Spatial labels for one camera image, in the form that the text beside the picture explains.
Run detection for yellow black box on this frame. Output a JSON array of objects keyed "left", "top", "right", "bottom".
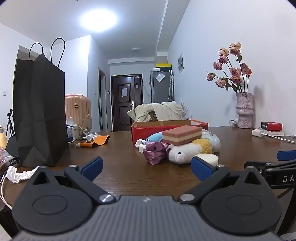
[{"left": 156, "top": 62, "right": 173, "bottom": 71}]

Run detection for pink suitcase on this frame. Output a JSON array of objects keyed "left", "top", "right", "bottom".
[{"left": 65, "top": 94, "right": 92, "bottom": 137}]

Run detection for dark brown entrance door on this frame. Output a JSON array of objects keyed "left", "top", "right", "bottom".
[{"left": 111, "top": 75, "right": 142, "bottom": 132}]

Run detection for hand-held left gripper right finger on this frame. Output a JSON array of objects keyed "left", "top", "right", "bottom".
[{"left": 177, "top": 156, "right": 267, "bottom": 205}]

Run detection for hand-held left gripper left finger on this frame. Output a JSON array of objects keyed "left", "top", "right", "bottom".
[{"left": 28, "top": 157, "right": 116, "bottom": 205}]

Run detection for white charger cable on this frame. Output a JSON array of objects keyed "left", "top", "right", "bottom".
[{"left": 261, "top": 133, "right": 296, "bottom": 144}]

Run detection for white round sponge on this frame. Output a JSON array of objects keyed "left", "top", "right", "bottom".
[{"left": 196, "top": 153, "right": 219, "bottom": 167}]

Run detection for round ceiling light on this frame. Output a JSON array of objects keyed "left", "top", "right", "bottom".
[{"left": 80, "top": 7, "right": 118, "bottom": 32}]

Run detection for clear plastic bag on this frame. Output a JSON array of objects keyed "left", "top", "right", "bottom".
[{"left": 201, "top": 130, "right": 221, "bottom": 153}]

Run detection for red cardboard box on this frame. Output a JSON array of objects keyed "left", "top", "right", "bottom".
[{"left": 131, "top": 119, "right": 208, "bottom": 145}]

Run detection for black paper bag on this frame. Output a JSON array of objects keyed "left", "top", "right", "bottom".
[{"left": 13, "top": 37, "right": 70, "bottom": 167}]

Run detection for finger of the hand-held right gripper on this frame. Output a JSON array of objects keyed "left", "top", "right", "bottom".
[
  {"left": 277, "top": 151, "right": 296, "bottom": 161},
  {"left": 244, "top": 160, "right": 296, "bottom": 175}
]

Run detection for grey fridge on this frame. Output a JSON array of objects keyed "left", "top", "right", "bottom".
[{"left": 150, "top": 70, "right": 175, "bottom": 103}]

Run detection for orange strap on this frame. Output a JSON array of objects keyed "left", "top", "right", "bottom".
[{"left": 80, "top": 135, "right": 110, "bottom": 147}]

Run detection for white hanging umbrella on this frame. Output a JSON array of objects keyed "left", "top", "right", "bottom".
[{"left": 168, "top": 70, "right": 174, "bottom": 100}]

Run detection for black tripod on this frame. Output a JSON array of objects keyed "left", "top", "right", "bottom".
[{"left": 6, "top": 109, "right": 15, "bottom": 139}]

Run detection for clear plastic container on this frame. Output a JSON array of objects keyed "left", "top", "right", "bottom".
[{"left": 67, "top": 117, "right": 89, "bottom": 142}]

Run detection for purple satin ribbon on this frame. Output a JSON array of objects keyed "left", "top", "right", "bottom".
[{"left": 143, "top": 141, "right": 171, "bottom": 165}]

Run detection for beige coat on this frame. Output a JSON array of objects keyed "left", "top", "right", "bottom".
[{"left": 127, "top": 101, "right": 187, "bottom": 122}]

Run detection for dried pink roses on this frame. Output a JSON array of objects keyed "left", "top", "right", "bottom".
[{"left": 206, "top": 42, "right": 252, "bottom": 93}]

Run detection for white yellow plush toy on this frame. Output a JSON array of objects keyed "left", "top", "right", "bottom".
[{"left": 168, "top": 138, "right": 213, "bottom": 164}]

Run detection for white framed wall panel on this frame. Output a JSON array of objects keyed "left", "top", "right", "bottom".
[{"left": 178, "top": 52, "right": 186, "bottom": 73}]

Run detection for pink mottled vase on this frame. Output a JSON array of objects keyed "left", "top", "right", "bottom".
[{"left": 236, "top": 92, "right": 253, "bottom": 129}]

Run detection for crumpled white tissue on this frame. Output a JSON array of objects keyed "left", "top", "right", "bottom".
[{"left": 6, "top": 165, "right": 40, "bottom": 183}]

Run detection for pink brown layered sponge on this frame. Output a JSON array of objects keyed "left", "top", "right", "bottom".
[{"left": 161, "top": 125, "right": 203, "bottom": 146}]

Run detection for grey interior door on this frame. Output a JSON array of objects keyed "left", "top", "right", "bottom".
[{"left": 98, "top": 67, "right": 107, "bottom": 132}]

